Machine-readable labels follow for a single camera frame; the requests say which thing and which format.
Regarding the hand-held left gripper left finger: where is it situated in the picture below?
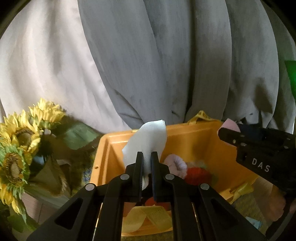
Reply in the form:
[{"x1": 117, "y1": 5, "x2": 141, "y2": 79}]
[{"x1": 26, "y1": 151, "x2": 144, "y2": 241}]

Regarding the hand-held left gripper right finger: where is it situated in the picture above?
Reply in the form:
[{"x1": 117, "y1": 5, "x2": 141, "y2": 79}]
[{"x1": 151, "y1": 151, "x2": 267, "y2": 241}]

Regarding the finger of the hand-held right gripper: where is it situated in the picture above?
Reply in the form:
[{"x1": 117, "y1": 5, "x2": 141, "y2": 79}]
[
  {"x1": 218, "y1": 126, "x2": 241, "y2": 146},
  {"x1": 238, "y1": 123, "x2": 267, "y2": 135}
]

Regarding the pink soft pad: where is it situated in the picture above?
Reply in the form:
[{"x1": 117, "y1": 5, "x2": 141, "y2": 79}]
[{"x1": 221, "y1": 118, "x2": 241, "y2": 133}]

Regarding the white ruffled scrunchie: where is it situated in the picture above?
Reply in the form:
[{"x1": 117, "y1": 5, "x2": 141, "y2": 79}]
[{"x1": 164, "y1": 154, "x2": 188, "y2": 179}]

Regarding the white cloth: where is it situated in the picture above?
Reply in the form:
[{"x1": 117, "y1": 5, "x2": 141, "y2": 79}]
[{"x1": 121, "y1": 119, "x2": 167, "y2": 189}]

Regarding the orange plastic crate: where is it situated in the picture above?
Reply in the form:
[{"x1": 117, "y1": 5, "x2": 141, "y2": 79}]
[{"x1": 89, "y1": 120, "x2": 259, "y2": 237}]

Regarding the red pompom plush toy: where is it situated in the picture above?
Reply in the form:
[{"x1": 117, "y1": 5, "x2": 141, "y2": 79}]
[{"x1": 184, "y1": 162, "x2": 213, "y2": 186}]

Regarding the person's right hand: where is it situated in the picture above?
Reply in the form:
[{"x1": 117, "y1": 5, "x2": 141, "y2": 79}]
[{"x1": 265, "y1": 181, "x2": 287, "y2": 221}]

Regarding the yellow ribbon bow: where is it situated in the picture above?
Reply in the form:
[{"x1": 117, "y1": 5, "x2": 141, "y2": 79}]
[
  {"x1": 121, "y1": 206, "x2": 174, "y2": 233},
  {"x1": 187, "y1": 110, "x2": 219, "y2": 126},
  {"x1": 229, "y1": 183, "x2": 254, "y2": 204}
]

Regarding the yellow blue plaid table runner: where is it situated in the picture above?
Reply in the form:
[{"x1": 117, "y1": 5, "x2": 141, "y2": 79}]
[{"x1": 69, "y1": 160, "x2": 281, "y2": 241}]

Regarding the green flat object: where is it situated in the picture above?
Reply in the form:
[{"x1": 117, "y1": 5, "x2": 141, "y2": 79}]
[{"x1": 284, "y1": 60, "x2": 296, "y2": 87}]

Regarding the wide grey curtain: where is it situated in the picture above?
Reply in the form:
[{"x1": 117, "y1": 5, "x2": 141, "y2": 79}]
[{"x1": 78, "y1": 0, "x2": 296, "y2": 136}]

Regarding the green vase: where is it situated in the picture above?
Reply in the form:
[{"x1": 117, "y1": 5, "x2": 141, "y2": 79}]
[{"x1": 29, "y1": 157, "x2": 71, "y2": 198}]

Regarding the sunflower bouquet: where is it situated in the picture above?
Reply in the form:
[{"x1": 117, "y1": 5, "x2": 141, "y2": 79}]
[{"x1": 0, "y1": 98, "x2": 102, "y2": 215}]

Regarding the beige curtain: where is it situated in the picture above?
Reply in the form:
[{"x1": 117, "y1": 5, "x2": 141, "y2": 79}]
[{"x1": 0, "y1": 0, "x2": 140, "y2": 135}]

